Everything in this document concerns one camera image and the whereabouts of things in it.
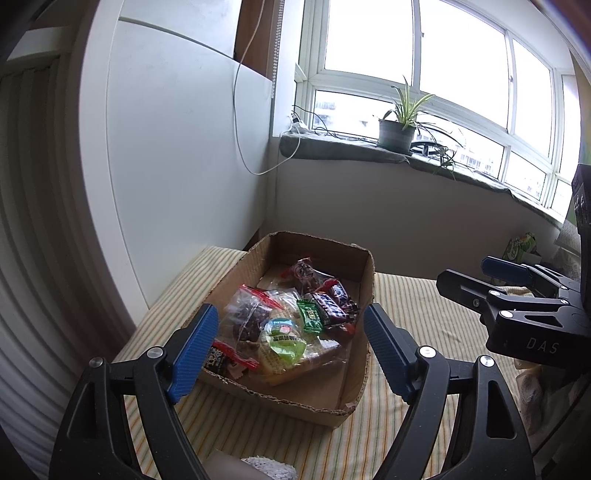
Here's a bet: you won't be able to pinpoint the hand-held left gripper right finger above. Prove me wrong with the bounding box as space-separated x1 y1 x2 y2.
363 302 537 480

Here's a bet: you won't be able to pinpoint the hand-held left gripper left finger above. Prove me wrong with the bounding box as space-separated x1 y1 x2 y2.
48 302 220 480

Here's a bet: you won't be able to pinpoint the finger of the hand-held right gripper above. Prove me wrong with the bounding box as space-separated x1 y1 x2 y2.
436 269 571 325
480 256 571 297

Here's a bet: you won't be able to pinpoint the dark snack packet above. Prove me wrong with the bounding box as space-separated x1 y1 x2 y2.
203 342 259 377

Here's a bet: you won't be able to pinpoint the clear red date packet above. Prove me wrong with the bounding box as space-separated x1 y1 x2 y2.
281 258 335 294
222 284 287 342

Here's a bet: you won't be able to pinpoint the clear bag of sliced bread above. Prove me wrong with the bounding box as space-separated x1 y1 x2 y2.
256 288 345 386

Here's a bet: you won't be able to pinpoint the large brown chocolate bar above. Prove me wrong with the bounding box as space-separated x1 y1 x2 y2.
305 292 354 329

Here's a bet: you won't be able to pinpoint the small brown chocolate bar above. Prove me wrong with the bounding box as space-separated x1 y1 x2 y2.
323 281 361 315

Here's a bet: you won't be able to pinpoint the green candy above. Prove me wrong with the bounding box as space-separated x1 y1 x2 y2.
295 299 326 334

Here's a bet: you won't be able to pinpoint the green red snack packet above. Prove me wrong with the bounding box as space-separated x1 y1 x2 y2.
261 318 308 365

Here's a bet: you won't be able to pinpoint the brown cardboard box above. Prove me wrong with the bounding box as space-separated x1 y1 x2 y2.
182 231 376 428

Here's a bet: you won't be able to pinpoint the person's right hand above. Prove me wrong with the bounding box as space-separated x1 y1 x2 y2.
512 357 579 431

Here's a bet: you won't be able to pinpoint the person's left hand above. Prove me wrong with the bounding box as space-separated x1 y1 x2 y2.
240 456 298 480

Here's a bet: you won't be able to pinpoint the green paper bag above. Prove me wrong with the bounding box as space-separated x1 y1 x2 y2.
501 233 543 261

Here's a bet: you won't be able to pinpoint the striped bed sheet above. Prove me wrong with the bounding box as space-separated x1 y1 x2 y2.
113 246 532 480

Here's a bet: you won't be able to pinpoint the white lace cloth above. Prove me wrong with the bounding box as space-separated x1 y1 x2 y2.
551 217 583 282

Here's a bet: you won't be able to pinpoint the potted spider plant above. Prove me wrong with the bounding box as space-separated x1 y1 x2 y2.
372 76 465 181

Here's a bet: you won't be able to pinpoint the white framed window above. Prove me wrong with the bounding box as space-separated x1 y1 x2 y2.
295 0 583 217

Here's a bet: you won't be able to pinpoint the white ribbed panel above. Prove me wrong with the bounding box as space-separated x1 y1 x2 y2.
0 55 153 462

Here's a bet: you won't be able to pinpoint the white cabinet with wooden niche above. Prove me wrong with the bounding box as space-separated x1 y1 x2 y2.
78 0 305 278

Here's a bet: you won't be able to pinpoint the white cable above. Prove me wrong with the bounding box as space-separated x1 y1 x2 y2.
233 0 301 176

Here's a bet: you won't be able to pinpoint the black cables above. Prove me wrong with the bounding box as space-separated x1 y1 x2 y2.
291 105 379 141

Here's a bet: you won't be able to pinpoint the beaded blind cord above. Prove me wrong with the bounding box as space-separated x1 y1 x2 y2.
270 0 283 100

